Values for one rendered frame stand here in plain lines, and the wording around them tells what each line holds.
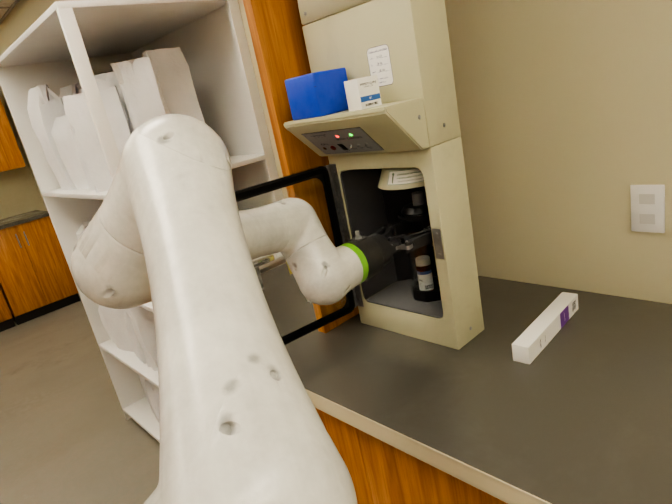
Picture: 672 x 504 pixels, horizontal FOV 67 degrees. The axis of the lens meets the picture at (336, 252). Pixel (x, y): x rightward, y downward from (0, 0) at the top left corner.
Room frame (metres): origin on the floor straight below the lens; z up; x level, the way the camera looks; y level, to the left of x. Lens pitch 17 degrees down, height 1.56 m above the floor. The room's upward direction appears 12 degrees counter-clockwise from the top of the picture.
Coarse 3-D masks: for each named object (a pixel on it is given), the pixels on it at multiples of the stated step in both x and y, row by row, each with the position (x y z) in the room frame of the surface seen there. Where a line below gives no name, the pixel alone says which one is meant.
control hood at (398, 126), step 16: (352, 112) 1.04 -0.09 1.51; (368, 112) 1.01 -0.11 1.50; (384, 112) 0.98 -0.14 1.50; (400, 112) 1.00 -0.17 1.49; (416, 112) 1.03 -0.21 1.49; (288, 128) 1.21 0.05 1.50; (304, 128) 1.18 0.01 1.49; (320, 128) 1.14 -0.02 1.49; (336, 128) 1.11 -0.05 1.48; (368, 128) 1.05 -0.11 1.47; (384, 128) 1.02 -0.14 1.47; (400, 128) 1.00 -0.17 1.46; (416, 128) 1.02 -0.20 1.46; (384, 144) 1.08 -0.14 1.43; (400, 144) 1.05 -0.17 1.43; (416, 144) 1.02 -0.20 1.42
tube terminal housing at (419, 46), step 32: (384, 0) 1.09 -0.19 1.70; (416, 0) 1.06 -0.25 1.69; (320, 32) 1.25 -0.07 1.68; (352, 32) 1.17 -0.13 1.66; (384, 32) 1.10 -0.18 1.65; (416, 32) 1.05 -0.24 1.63; (320, 64) 1.26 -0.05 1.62; (352, 64) 1.18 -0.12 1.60; (416, 64) 1.05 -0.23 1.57; (448, 64) 1.11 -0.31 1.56; (384, 96) 1.12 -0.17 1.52; (416, 96) 1.06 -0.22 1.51; (448, 96) 1.10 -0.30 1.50; (448, 128) 1.09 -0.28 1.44; (352, 160) 1.23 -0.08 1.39; (384, 160) 1.15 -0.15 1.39; (416, 160) 1.08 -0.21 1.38; (448, 160) 1.08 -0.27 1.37; (448, 192) 1.07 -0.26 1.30; (448, 224) 1.06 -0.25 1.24; (448, 256) 1.05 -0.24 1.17; (448, 288) 1.05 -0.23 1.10; (384, 320) 1.22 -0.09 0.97; (416, 320) 1.13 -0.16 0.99; (448, 320) 1.06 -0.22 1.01; (480, 320) 1.11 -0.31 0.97
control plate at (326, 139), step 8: (352, 128) 1.08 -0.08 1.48; (360, 128) 1.06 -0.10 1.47; (304, 136) 1.21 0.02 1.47; (312, 136) 1.19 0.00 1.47; (320, 136) 1.17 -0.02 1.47; (328, 136) 1.16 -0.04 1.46; (344, 136) 1.12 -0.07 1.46; (352, 136) 1.11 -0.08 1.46; (360, 136) 1.09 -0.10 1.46; (368, 136) 1.08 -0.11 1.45; (320, 144) 1.21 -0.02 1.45; (328, 144) 1.19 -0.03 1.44; (336, 144) 1.17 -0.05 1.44; (344, 144) 1.16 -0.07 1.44; (352, 144) 1.14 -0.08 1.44; (360, 144) 1.12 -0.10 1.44; (368, 144) 1.11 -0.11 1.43; (376, 144) 1.09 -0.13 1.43; (328, 152) 1.23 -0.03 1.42; (336, 152) 1.21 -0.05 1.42; (344, 152) 1.19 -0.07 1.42; (352, 152) 1.17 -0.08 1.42
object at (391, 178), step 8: (384, 168) 1.20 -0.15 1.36; (392, 168) 1.17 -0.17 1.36; (400, 168) 1.16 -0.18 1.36; (408, 168) 1.15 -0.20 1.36; (416, 168) 1.14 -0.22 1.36; (384, 176) 1.19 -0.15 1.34; (392, 176) 1.17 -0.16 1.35; (400, 176) 1.15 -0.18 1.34; (408, 176) 1.14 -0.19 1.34; (416, 176) 1.14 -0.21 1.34; (384, 184) 1.18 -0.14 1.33; (392, 184) 1.16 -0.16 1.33; (400, 184) 1.15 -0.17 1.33; (408, 184) 1.14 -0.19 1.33; (416, 184) 1.13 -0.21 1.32; (424, 184) 1.13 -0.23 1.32
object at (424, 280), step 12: (408, 216) 1.18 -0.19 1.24; (408, 228) 1.19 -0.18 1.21; (420, 228) 1.17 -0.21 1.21; (420, 252) 1.17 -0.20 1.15; (432, 252) 1.17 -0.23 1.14; (420, 264) 1.18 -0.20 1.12; (432, 264) 1.17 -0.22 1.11; (420, 276) 1.18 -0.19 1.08; (432, 276) 1.17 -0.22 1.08; (420, 288) 1.18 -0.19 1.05; (432, 288) 1.17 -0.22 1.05
